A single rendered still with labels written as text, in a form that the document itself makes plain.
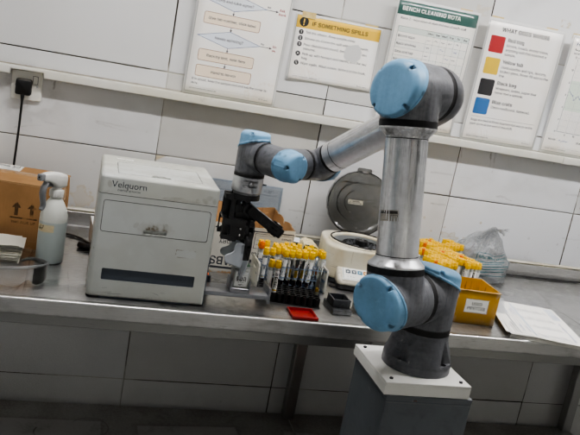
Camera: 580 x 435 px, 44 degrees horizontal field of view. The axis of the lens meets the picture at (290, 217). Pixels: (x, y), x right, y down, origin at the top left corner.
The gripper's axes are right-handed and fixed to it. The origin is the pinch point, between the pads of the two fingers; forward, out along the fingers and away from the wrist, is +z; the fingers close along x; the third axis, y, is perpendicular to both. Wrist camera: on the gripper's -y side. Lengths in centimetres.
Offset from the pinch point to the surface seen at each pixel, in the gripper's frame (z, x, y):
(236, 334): 15.0, 5.5, -0.6
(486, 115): -47, -59, -90
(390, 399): 10, 45, -25
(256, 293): 5.0, 1.6, -4.7
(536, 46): -73, -57, -102
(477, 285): 1, -13, -75
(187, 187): -20.3, 4.3, 17.0
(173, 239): -7.4, 4.4, 18.6
